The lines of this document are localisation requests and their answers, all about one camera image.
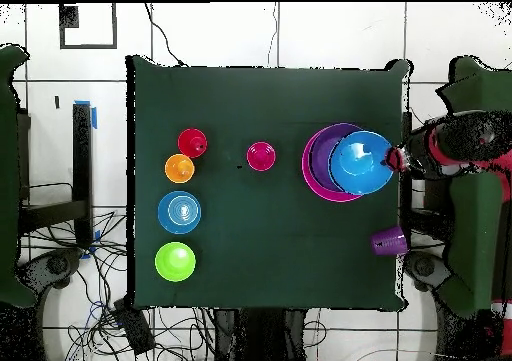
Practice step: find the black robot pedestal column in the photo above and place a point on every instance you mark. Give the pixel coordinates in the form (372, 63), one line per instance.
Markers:
(260, 337)

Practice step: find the orange plastic cup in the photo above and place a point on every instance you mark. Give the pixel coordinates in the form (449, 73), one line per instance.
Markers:
(179, 168)

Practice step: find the shallow light blue plastic bowl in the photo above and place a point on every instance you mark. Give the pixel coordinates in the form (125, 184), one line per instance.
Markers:
(179, 212)

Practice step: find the large pink plastic bowl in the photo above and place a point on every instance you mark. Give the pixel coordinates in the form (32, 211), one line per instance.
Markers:
(306, 169)

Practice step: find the green cloth covered side table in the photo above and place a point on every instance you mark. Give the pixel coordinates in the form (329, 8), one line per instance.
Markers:
(8, 177)
(476, 225)

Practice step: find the dark green tablecloth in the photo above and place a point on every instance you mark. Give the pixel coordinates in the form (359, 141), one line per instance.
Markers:
(240, 105)

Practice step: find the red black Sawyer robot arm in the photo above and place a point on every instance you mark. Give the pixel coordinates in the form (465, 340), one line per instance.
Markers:
(460, 141)

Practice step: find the dark square floor frame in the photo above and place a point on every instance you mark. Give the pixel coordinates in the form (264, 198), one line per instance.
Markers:
(68, 17)

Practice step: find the purple plastic bowl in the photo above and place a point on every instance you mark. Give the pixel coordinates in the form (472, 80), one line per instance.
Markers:
(320, 157)

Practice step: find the purple plastic cup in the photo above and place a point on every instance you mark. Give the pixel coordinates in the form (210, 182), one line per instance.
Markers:
(388, 242)

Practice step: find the black power adapter box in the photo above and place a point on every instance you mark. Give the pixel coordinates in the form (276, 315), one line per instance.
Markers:
(134, 329)

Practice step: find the green plastic bowl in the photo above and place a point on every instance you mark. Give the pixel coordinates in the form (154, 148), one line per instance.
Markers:
(174, 262)

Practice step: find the magenta plastic cup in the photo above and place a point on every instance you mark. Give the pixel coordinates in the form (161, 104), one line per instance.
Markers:
(261, 156)

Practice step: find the red plastic cup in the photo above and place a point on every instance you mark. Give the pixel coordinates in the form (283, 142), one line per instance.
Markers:
(188, 139)

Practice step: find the large light blue plastic bowl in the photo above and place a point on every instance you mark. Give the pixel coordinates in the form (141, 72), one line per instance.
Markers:
(360, 165)

